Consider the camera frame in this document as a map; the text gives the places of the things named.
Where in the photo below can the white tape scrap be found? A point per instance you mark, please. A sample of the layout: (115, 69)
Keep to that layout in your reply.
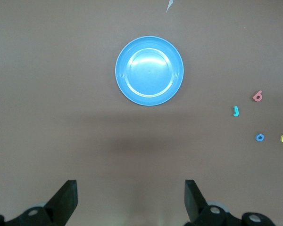
(169, 5)

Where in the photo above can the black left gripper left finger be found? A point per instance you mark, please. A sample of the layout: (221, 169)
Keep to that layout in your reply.
(61, 202)

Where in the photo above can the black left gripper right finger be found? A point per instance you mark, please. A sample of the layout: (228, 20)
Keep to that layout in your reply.
(195, 204)

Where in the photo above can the teal foam letter j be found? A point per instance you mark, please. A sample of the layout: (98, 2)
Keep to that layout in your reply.
(235, 111)

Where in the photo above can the pink foam letter g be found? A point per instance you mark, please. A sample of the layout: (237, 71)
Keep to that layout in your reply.
(257, 96)

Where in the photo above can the blue foam letter o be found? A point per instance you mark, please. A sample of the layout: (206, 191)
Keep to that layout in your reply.
(260, 137)

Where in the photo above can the blue plastic plate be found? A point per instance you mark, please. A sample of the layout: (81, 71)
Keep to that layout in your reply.
(149, 70)

